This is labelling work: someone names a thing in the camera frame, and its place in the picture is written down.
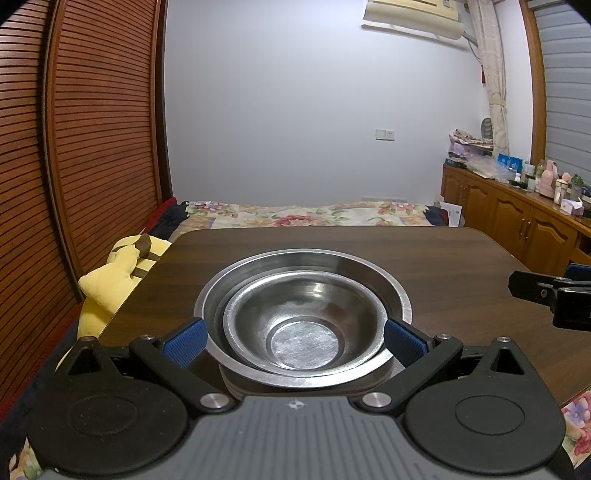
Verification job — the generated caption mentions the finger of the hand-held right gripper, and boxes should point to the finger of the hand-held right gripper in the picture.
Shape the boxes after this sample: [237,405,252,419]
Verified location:
[551,287,591,331]
[508,263,591,304]

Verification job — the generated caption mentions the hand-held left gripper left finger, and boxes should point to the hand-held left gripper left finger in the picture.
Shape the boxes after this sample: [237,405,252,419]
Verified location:
[67,318,234,415]

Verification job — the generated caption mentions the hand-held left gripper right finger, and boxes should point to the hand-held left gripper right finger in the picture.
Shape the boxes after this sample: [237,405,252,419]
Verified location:
[358,318,529,416]

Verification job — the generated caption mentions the large steel bowl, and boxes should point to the large steel bowl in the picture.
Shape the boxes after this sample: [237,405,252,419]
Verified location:
[194,248,413,393]

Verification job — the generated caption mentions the large floral square plate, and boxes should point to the large floral square plate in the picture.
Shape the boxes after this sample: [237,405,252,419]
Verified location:
[221,360,394,398]

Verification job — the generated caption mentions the small steel bowl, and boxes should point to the small steel bowl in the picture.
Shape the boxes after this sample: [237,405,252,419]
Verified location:
[223,271,389,374]

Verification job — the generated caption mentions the wooden cabinet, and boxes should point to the wooden cabinet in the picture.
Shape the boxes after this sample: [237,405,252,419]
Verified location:
[441,164,591,278]

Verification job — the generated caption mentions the yellow plush toy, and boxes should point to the yellow plush toy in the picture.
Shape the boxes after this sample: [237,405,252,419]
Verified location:
[55,234,171,370]

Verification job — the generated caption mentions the white cardboard box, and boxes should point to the white cardboard box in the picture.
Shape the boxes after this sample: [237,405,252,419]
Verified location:
[436,198,462,227]

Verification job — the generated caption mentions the pink bottle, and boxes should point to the pink bottle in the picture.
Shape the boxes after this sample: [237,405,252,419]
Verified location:
[541,159,557,195]

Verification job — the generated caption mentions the row of small bottles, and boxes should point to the row of small bottles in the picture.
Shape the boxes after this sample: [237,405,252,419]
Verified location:
[512,159,591,204]

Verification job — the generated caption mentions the dark blue blanket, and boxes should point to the dark blue blanket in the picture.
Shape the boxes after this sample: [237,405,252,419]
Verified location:
[425,205,451,227]

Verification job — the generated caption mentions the red and dark cloth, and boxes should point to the red and dark cloth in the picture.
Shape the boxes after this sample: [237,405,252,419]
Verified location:
[141,198,190,241]

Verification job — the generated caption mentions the clear plastic bags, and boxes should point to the clear plastic bags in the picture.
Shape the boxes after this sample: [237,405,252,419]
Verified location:
[464,157,509,178]

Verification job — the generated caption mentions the pile of folded cloths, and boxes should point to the pile of folded cloths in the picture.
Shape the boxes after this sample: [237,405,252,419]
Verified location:
[449,129,492,160]

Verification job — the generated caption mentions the grey window blind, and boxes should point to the grey window blind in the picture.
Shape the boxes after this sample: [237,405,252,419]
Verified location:
[531,0,591,185]

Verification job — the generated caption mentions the cream patterned curtain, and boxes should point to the cream patterned curtain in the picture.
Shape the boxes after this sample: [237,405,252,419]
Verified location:
[471,0,511,155]

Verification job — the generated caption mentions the wooden slatted wardrobe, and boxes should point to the wooden slatted wardrobe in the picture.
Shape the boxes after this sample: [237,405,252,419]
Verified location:
[0,0,176,416]

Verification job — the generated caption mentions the cream air conditioner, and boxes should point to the cream air conditioner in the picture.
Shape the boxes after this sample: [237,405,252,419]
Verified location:
[362,0,465,40]

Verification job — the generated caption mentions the wooden window frame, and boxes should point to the wooden window frame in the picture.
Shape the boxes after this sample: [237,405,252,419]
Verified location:
[517,0,550,162]

